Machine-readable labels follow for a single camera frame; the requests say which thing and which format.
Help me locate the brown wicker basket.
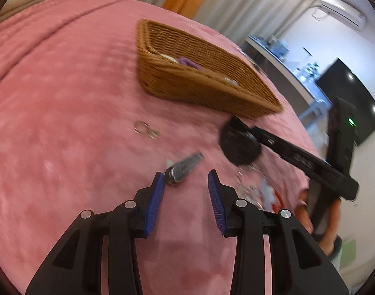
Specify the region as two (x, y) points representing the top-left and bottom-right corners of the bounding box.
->
(136, 19), (283, 119)

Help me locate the person's right hand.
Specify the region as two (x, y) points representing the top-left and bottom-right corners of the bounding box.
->
(299, 190), (342, 255)

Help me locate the silver metal hair clip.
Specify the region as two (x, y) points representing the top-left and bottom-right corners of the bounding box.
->
(163, 151), (204, 187)

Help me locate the clear plastic jewelry packet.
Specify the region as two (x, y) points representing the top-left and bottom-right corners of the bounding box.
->
(233, 163), (285, 214)

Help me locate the white air conditioner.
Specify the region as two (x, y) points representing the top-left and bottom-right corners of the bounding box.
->
(312, 0), (367, 32)

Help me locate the black television screen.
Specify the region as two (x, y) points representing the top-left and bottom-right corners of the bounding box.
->
(316, 57), (375, 146)

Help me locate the person's right forearm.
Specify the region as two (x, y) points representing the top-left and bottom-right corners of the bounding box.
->
(327, 236), (344, 272)

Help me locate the light green floor mat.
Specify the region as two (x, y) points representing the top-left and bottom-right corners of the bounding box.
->
(340, 238), (358, 268)

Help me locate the pink blanket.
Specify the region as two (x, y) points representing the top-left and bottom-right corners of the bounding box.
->
(0, 0), (317, 295)

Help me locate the purple hair accessory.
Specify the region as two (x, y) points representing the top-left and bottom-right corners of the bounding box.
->
(178, 57), (203, 71)

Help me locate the white desk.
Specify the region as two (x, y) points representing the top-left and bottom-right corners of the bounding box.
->
(241, 35), (332, 126)

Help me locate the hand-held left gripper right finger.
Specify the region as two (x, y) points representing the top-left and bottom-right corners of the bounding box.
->
(208, 170), (349, 295)

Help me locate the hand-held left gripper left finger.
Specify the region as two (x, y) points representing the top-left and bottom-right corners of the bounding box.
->
(25, 171), (165, 295)

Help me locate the grey curtain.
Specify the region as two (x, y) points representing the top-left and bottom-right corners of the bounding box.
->
(178, 0), (321, 44)

